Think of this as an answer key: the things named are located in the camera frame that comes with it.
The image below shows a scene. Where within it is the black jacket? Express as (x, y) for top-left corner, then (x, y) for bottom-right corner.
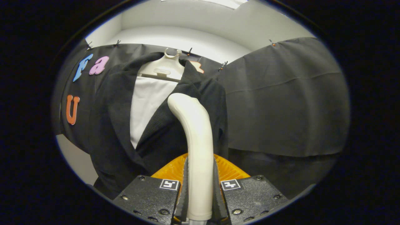
(88, 52), (228, 199)

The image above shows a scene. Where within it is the white garment steamer head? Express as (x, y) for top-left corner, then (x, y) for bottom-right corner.
(168, 93), (214, 221)

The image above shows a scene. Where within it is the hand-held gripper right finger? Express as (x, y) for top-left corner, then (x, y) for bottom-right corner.
(213, 154), (289, 225)

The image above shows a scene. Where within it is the black backdrop cloth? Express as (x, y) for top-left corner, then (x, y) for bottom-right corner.
(52, 39), (228, 153)
(217, 37), (350, 200)

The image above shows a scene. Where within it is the white plastic hanger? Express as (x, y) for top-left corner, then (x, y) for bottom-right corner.
(137, 48), (185, 82)

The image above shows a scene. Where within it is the ceiling light panel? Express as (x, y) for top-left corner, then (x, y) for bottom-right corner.
(161, 0), (247, 9)

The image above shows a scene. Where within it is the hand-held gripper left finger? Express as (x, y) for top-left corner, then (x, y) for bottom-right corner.
(113, 153), (189, 225)

